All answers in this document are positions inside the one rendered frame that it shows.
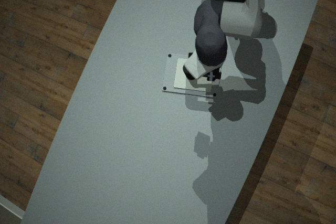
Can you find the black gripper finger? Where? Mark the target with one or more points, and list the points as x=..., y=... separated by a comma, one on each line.
x=212, y=77

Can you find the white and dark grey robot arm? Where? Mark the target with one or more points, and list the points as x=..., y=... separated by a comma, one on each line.
x=240, y=20

